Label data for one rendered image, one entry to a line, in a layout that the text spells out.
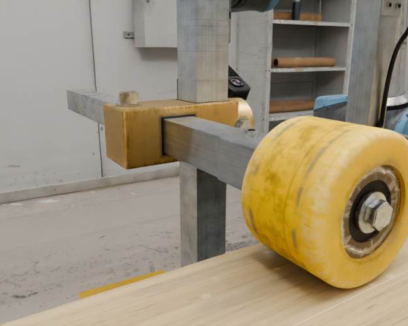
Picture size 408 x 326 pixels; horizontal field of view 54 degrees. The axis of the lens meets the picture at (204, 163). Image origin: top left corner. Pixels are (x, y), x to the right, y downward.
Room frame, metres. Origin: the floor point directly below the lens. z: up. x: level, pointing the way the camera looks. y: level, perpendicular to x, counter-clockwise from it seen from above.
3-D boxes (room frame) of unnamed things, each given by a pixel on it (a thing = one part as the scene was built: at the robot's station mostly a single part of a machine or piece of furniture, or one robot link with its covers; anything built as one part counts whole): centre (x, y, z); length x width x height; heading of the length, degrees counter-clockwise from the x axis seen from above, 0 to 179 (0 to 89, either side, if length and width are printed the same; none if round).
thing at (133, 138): (0.37, 0.02, 0.95); 0.14 x 0.06 x 0.05; 122
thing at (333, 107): (1.39, -0.47, 0.79); 0.17 x 0.15 x 0.18; 41
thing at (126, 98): (0.34, 0.06, 0.98); 0.02 x 0.02 x 0.01
